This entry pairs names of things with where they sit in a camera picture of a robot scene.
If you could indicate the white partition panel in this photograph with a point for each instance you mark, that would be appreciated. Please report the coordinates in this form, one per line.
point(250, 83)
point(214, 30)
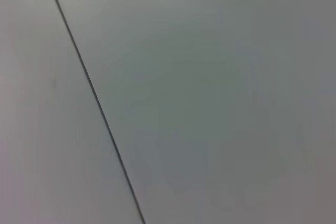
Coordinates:
point(223, 90)

